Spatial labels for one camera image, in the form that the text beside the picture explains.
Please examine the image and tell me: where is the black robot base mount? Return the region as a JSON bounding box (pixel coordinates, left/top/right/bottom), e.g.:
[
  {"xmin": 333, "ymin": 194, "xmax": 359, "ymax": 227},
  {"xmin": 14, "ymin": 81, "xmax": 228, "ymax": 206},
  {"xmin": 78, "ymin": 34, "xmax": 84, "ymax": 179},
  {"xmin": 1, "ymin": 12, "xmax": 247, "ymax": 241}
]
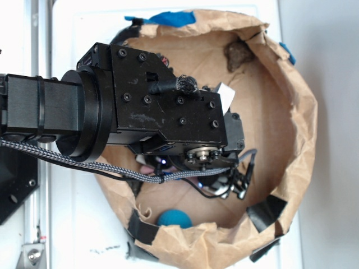
[{"xmin": 1, "ymin": 147, "xmax": 38, "ymax": 224}]

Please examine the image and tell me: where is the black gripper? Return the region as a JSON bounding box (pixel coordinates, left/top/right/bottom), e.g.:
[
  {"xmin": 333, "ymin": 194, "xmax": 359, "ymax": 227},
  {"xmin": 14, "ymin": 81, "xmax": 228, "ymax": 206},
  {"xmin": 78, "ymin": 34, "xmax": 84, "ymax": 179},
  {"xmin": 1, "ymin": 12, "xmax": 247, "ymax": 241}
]
[{"xmin": 76, "ymin": 42, "xmax": 245, "ymax": 201}]

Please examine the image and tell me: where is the blue tape strip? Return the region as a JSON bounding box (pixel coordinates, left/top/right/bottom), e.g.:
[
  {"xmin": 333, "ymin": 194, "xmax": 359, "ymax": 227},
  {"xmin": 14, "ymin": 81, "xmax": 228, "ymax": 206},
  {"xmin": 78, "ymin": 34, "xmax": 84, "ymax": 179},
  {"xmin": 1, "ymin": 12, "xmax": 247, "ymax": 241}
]
[{"xmin": 125, "ymin": 11, "xmax": 196, "ymax": 27}]

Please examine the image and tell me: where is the aluminium rail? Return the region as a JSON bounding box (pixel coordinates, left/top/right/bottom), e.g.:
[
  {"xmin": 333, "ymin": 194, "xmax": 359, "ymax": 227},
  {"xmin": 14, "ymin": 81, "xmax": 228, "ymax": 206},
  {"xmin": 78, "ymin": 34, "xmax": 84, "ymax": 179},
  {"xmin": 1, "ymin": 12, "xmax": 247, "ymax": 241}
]
[{"xmin": 16, "ymin": 1, "xmax": 53, "ymax": 268}]

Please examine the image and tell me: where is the blue ball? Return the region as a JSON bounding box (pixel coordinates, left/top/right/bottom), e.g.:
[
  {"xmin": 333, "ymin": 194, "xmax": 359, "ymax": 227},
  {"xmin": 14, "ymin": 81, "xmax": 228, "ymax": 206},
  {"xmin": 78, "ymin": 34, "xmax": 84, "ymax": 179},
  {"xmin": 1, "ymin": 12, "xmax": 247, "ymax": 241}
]
[{"xmin": 157, "ymin": 209, "xmax": 192, "ymax": 229}]

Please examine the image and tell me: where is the brown fuzzy lump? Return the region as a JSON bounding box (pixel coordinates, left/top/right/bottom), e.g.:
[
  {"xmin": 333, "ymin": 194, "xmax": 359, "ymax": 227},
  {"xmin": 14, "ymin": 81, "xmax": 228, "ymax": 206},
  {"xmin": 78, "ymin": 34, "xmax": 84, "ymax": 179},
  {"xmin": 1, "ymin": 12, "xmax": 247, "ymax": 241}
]
[{"xmin": 224, "ymin": 41, "xmax": 255, "ymax": 72}]

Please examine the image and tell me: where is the grey braided cable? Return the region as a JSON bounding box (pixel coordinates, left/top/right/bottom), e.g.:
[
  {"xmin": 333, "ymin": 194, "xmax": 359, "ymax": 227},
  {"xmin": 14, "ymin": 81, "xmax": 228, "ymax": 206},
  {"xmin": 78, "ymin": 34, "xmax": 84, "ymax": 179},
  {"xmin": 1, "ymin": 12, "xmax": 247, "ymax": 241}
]
[{"xmin": 0, "ymin": 140, "xmax": 257, "ymax": 200}]

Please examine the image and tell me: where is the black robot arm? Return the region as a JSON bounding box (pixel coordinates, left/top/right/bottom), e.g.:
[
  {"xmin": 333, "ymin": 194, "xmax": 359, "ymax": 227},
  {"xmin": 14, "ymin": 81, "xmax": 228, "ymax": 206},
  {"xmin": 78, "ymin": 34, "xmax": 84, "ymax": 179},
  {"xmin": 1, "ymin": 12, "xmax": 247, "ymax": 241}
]
[{"xmin": 1, "ymin": 43, "xmax": 251, "ymax": 198}]

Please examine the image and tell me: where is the brown paper bag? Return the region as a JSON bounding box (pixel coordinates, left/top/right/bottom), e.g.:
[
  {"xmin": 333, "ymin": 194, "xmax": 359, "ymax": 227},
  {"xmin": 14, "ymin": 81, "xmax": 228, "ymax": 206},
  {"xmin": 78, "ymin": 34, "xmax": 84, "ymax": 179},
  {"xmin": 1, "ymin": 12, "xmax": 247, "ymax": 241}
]
[{"xmin": 96, "ymin": 10, "xmax": 317, "ymax": 268}]

